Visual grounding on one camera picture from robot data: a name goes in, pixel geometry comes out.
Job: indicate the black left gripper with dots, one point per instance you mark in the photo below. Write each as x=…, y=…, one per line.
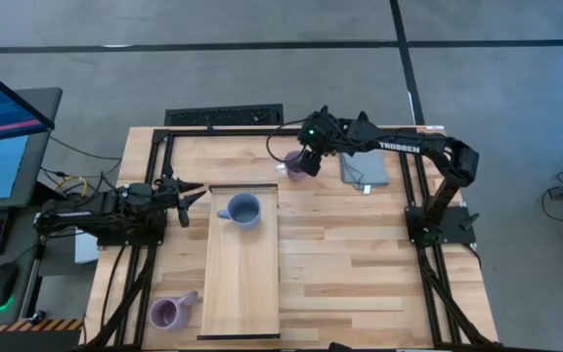
x=157, y=195

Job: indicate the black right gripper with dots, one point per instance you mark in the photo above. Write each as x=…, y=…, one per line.
x=323, y=132

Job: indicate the purple striped mug white panel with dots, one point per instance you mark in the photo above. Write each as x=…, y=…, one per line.
x=291, y=172

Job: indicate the large blue-grey mug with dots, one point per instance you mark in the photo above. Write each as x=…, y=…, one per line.
x=245, y=215

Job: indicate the ridged plain purple mug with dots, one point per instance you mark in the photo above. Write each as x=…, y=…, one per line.
x=164, y=313

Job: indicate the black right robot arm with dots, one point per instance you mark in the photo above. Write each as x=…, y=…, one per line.
x=408, y=146

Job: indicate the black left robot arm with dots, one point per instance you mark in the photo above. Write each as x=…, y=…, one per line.
x=81, y=217

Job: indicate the folded grey cloth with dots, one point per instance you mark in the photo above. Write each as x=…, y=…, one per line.
x=364, y=168

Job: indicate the black floor grille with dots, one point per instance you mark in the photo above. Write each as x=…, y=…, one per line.
x=223, y=116

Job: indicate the white box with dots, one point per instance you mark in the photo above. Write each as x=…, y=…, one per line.
x=86, y=247

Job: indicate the grey desk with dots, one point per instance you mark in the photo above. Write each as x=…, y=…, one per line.
x=22, y=278

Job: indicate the black computer mouse green light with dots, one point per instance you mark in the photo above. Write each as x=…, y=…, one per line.
x=0, y=286

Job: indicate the black aluminium table frame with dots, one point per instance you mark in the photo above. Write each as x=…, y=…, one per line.
x=242, y=132

